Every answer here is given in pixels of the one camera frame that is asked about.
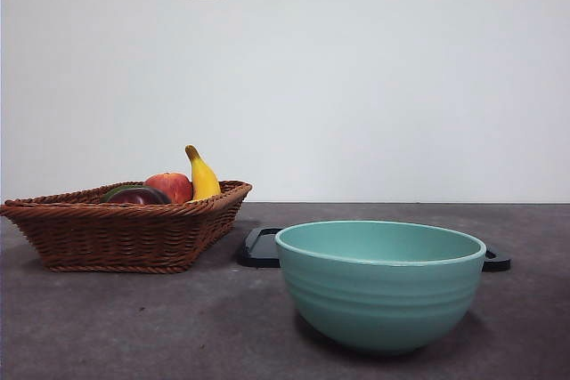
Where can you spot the red yellow apple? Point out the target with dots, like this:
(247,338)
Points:
(171,184)

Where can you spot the yellow banana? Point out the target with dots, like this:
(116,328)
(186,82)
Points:
(204,180)

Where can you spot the black rectangular tray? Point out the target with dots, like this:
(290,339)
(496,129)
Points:
(256,251)

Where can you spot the dark purple plum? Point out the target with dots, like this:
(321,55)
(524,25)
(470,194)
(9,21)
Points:
(138,197)

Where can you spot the teal ribbed bowl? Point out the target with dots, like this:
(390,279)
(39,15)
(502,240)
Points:
(378,304)

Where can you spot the green avocado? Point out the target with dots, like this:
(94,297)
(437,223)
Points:
(109,192)

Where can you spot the brown wicker basket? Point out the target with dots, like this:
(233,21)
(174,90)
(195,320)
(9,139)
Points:
(111,237)

